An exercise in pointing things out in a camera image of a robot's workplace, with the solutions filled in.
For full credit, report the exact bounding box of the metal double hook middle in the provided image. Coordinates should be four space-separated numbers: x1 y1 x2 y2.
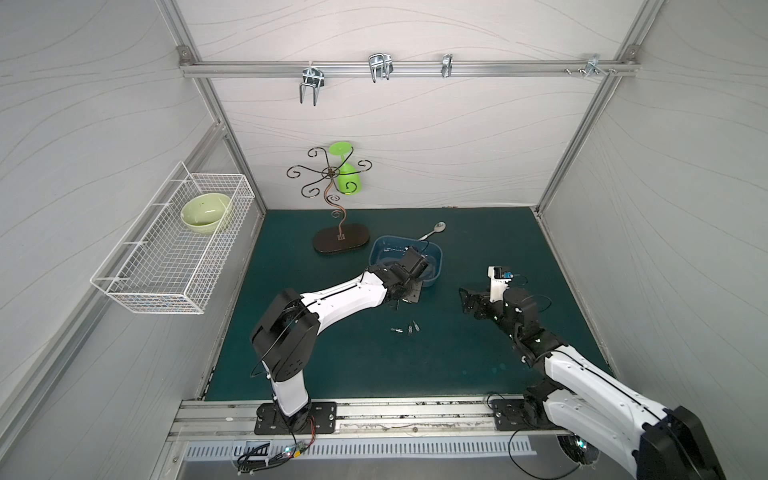
368 53 394 83

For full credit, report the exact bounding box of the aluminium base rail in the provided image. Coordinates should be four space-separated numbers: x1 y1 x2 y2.
167 393 519 442

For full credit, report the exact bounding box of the metal spoon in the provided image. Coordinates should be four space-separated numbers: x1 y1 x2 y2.
419 221 446 241

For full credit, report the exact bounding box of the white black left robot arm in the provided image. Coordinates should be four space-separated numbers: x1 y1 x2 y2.
250 247 428 428

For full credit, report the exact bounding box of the aluminium cross rail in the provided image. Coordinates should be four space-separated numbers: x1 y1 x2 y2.
180 59 641 80

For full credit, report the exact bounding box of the white slotted cable duct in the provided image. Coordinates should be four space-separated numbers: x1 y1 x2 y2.
184 436 537 462

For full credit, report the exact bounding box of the green plastic goblet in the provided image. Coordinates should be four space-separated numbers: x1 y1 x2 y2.
329 141 360 195

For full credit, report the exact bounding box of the metal hook right end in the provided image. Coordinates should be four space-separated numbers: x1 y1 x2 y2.
564 54 617 79

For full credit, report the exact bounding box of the black cable at right base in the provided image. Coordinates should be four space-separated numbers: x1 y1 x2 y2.
485 391 583 480

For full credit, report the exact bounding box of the light green ceramic bowl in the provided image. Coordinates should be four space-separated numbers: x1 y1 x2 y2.
180 193 233 235

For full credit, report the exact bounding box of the small metal hook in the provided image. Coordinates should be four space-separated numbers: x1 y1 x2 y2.
441 54 453 78

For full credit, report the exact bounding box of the dark metal scroll cup stand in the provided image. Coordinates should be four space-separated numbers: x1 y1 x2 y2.
286 145 373 255

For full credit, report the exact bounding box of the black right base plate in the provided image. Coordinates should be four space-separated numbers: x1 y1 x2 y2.
487 397 539 432

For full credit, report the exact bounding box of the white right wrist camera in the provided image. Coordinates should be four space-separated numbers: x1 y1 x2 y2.
488 266 514 302

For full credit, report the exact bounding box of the blue plastic storage box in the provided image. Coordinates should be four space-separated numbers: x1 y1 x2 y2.
368 235 443 288

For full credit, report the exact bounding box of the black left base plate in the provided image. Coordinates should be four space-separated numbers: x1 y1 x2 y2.
254 401 338 436

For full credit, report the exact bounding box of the metal double hook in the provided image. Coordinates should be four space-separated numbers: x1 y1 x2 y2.
368 53 394 83
299 64 325 106

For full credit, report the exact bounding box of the metal double hook left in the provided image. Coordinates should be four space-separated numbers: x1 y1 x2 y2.
299 64 325 106

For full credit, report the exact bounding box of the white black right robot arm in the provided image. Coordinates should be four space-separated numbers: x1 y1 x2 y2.
459 287 725 479

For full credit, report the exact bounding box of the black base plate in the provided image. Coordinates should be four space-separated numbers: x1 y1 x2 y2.
487 397 539 432
254 401 338 436

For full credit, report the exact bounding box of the wire bundle with LED board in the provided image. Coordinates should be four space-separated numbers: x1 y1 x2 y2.
233 413 318 475

